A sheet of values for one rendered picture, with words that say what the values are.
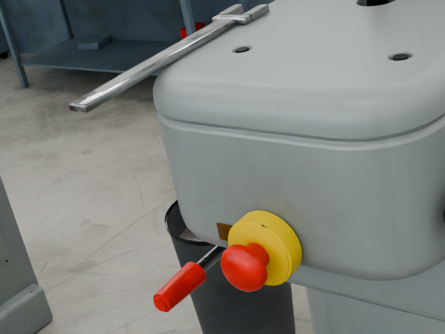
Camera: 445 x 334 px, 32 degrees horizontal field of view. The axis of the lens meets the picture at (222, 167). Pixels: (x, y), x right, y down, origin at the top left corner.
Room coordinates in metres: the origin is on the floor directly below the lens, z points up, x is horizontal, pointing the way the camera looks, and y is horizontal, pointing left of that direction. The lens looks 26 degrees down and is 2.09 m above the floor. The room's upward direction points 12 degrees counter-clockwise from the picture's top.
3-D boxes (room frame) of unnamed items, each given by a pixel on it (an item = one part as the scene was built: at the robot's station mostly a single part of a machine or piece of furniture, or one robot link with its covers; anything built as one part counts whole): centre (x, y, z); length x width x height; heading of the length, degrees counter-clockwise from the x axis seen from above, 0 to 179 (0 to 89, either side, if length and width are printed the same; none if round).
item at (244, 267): (0.51, 0.00, 1.76); 0.04 x 0.03 x 0.04; 49
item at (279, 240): (0.53, -0.02, 1.76); 0.06 x 0.02 x 0.06; 49
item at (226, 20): (0.66, 0.02, 1.89); 0.24 x 0.04 x 0.01; 139
